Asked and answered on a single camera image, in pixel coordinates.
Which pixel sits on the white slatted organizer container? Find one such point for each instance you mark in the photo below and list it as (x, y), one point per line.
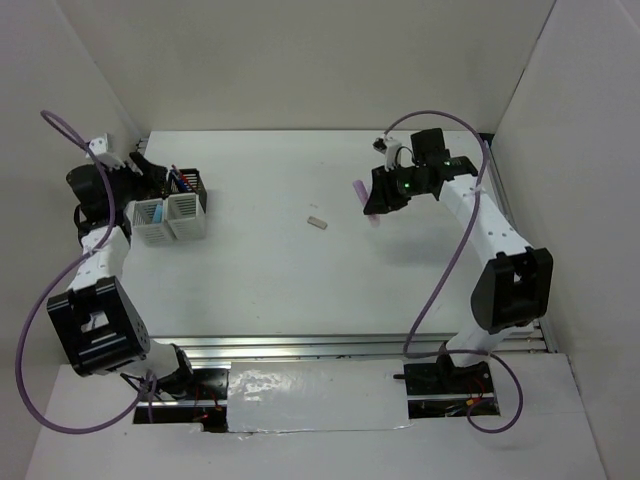
(184, 214)

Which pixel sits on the aluminium rail frame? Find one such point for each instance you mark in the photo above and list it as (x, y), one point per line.
(264, 283)

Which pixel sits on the purple highlighter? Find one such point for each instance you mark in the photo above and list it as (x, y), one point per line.
(363, 196)

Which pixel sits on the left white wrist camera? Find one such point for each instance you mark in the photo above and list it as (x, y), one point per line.
(103, 149)

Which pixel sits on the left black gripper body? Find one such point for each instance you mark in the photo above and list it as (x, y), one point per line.
(127, 186)

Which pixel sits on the shiny white cover sheet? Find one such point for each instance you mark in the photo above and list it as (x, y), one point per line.
(316, 396)

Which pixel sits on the grey eraser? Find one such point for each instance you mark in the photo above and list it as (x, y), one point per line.
(316, 222)

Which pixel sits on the blue highlighter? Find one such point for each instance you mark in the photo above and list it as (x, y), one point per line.
(157, 214)

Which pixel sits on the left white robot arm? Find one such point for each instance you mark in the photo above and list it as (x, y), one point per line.
(100, 330)

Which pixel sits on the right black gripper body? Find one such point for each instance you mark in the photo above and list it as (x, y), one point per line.
(406, 183)

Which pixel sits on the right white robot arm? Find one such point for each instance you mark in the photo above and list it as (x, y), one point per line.
(514, 286)

